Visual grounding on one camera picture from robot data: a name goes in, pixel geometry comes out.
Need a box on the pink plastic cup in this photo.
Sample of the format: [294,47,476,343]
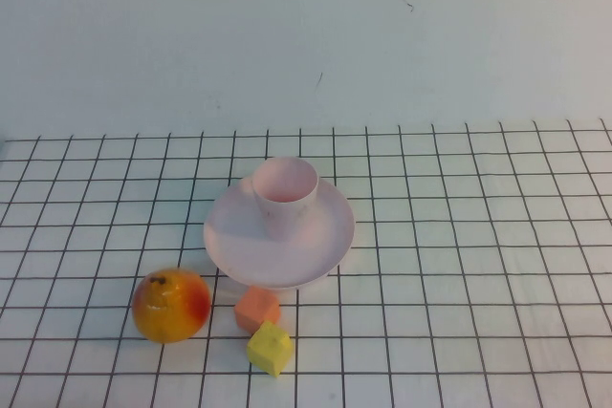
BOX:
[251,156,320,241]

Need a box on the yellow red toy peach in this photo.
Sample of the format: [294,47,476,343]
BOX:
[132,267,213,345]

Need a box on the orange foam cube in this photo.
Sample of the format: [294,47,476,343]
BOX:
[233,285,282,332]

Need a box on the pink round plate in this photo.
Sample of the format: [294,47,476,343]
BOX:
[203,173,357,291]

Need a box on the yellow foam cube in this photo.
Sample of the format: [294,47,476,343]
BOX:
[246,320,295,378]

